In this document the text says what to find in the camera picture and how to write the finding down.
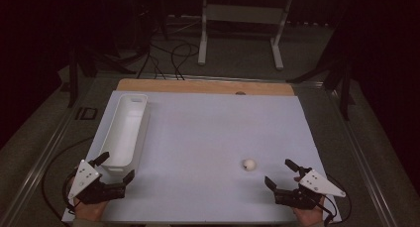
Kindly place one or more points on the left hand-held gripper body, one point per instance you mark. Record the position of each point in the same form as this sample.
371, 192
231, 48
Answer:
84, 180

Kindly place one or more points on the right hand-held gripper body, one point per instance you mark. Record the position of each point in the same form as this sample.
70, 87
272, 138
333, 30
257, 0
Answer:
318, 184

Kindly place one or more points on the white ball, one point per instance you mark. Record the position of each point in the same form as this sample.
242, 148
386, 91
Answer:
248, 164

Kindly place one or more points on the white plastic bin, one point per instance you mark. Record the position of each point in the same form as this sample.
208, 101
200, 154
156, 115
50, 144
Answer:
124, 134

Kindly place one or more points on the person's left hand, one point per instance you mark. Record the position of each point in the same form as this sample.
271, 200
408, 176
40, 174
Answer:
89, 212

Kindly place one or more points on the person's right hand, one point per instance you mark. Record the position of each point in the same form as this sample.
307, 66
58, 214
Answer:
308, 217

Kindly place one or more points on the white table mat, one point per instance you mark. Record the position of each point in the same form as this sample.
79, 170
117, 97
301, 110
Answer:
204, 137

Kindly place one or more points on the black tripod stand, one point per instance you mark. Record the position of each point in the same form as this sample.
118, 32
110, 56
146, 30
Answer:
73, 81
345, 94

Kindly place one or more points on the white metal stand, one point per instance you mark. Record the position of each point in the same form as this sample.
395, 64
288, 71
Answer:
244, 14

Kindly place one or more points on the black rectangular frame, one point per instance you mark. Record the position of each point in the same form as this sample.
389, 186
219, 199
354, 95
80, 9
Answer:
79, 113

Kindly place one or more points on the metal floor rail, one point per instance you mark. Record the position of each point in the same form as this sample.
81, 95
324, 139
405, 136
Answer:
363, 161
33, 161

